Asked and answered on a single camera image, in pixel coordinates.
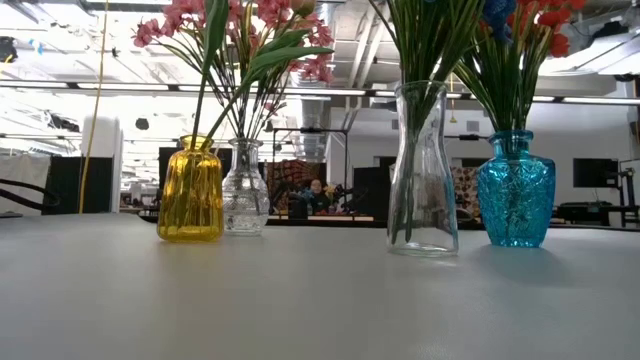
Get blue artificial flower bunch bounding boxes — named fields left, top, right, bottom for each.
left=368, top=0, right=451, bottom=246

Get background flower arrangement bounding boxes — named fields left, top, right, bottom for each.
left=324, top=183, right=359, bottom=214

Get black looped cable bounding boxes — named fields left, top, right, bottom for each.
left=0, top=178, right=61, bottom=219

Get orange mandala tapestry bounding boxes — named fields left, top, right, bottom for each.
left=264, top=158, right=321, bottom=211

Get black partition panels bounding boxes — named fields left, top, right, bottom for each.
left=43, top=155, right=114, bottom=215

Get long ceiling light strip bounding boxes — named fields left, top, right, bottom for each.
left=0, top=79, right=640, bottom=106

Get silver air duct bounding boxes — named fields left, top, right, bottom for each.
left=288, top=64, right=334, bottom=162

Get patchwork patterned cloth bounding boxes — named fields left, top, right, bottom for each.
left=451, top=166, right=479, bottom=219

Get long yellow cable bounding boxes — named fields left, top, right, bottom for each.
left=77, top=0, right=111, bottom=215

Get black metal rack frame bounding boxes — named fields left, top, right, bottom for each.
left=272, top=127, right=350, bottom=217

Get blue glass vase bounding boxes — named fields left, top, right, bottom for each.
left=476, top=129, right=557, bottom=249

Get black monitor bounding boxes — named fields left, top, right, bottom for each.
left=573, top=157, right=620, bottom=189

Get white hanging cloth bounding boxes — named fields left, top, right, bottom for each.
left=0, top=153, right=51, bottom=216

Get yellow glass vase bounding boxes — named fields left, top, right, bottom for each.
left=157, top=134, right=225, bottom=245

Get person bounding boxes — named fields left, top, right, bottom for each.
left=298, top=178, right=335, bottom=217

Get clear patterned glass vase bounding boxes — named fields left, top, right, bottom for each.
left=222, top=138, right=271, bottom=237

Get tall clear glass vase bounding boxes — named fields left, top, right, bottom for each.
left=386, top=80, right=460, bottom=259

